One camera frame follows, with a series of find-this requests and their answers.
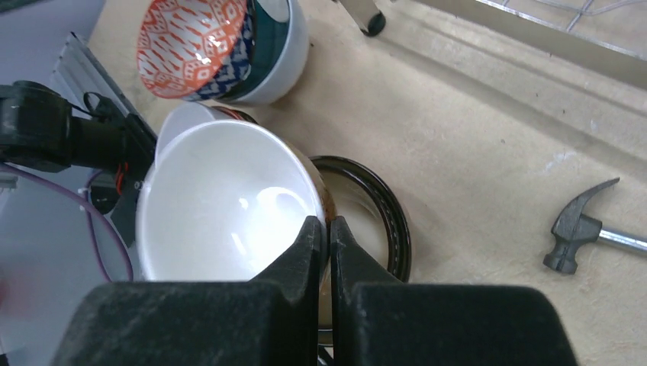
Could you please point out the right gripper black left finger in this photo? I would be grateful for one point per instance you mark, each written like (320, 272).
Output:
(269, 320)

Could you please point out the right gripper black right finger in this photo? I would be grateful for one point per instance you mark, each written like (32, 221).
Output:
(379, 320)

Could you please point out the orange patterned bowl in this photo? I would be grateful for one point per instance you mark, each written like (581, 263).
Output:
(195, 50)

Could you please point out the stainless steel dish rack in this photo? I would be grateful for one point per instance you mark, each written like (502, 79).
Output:
(605, 58)

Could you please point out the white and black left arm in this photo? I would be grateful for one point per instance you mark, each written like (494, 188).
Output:
(40, 132)

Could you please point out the dark brown glazed bowl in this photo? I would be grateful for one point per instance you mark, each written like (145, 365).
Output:
(375, 216)

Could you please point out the white bowl with red rim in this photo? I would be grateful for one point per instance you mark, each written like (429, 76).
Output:
(188, 116)

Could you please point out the white and teal bowl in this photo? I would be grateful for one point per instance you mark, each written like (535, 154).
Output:
(280, 54)

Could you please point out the black-handled claw hammer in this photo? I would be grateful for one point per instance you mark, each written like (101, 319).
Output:
(573, 229)

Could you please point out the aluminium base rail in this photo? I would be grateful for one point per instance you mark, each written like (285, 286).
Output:
(79, 77)

